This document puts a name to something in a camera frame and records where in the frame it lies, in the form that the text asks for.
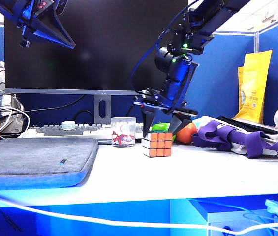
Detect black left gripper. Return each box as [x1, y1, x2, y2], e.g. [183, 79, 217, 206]
[0, 0, 77, 49]

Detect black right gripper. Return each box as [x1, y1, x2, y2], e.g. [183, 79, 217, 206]
[133, 62, 200, 137]

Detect multicolour Rubik's cube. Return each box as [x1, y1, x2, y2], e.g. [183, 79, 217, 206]
[142, 132, 173, 158]

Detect green apple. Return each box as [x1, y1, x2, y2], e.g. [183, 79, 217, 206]
[151, 122, 172, 133]

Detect orange fruit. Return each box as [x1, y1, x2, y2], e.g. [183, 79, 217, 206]
[176, 122, 198, 144]

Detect clear printed glass cup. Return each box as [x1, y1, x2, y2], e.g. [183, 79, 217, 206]
[110, 117, 137, 148]

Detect black AOC computer monitor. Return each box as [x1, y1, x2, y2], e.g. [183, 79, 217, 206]
[4, 0, 188, 125]

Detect small yellow pouch bag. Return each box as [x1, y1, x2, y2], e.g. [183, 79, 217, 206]
[237, 66, 245, 114]

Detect clear adhesive tape roll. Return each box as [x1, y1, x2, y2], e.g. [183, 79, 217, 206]
[60, 121, 76, 131]

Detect under-desk drawer cabinet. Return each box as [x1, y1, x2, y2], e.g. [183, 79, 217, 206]
[170, 198, 278, 236]

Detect white and grey keyboard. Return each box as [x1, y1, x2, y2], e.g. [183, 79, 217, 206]
[20, 122, 146, 143]

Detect large yellow pouch bag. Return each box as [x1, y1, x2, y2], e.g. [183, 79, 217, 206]
[232, 50, 273, 124]

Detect grey fabric laptop sleeve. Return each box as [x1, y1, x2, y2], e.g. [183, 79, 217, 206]
[0, 137, 99, 191]

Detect short black cable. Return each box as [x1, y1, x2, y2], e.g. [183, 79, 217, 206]
[125, 105, 137, 118]

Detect blue robot arm cable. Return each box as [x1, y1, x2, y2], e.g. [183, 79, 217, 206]
[129, 0, 201, 96]

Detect white tote bag purple straps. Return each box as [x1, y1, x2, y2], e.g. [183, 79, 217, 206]
[192, 116, 278, 159]

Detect long black monitor cable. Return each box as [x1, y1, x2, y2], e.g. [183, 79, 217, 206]
[24, 95, 87, 113]

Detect looped black cable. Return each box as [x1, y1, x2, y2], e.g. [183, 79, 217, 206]
[73, 110, 95, 124]

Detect thin white desk cable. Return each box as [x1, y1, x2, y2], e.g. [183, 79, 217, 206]
[0, 105, 31, 145]

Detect thick white foreground cable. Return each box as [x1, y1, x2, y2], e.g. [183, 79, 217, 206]
[0, 190, 278, 236]

